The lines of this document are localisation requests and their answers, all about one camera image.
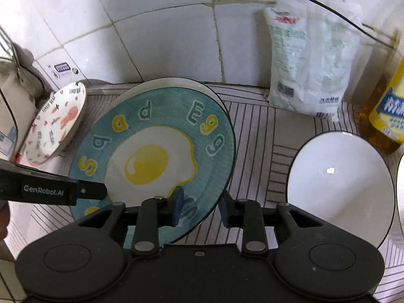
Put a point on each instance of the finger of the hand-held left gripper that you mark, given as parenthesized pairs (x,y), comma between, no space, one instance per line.
(93,191)

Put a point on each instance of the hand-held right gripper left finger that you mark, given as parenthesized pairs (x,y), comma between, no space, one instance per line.
(177,205)

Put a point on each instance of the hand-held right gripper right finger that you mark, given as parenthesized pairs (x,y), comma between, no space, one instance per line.
(224,211)

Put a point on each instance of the teal fried egg print plate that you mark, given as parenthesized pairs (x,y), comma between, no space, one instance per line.
(151,164)

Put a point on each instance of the carrot print white plate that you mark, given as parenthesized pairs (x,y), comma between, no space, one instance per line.
(63,116)

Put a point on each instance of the plain white bowl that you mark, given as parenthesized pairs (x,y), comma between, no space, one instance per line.
(331,189)

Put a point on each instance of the white plate with black rim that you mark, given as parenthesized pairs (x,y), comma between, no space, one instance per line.
(176,83)

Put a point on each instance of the white bowl with black rim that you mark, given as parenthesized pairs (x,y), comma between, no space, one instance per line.
(401,189)

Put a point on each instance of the person's left hand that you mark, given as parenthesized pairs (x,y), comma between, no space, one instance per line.
(3,221)

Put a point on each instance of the white kitchen appliance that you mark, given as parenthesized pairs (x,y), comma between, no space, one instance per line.
(12,101)

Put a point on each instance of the striped table cloth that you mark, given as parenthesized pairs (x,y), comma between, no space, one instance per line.
(258,126)

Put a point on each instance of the white plastic bag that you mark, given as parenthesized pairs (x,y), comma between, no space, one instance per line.
(303,63)

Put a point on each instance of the yellow label oil bottle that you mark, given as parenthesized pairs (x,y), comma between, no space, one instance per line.
(388,110)

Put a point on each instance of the wall sticker label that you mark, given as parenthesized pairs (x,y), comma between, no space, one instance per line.
(63,68)

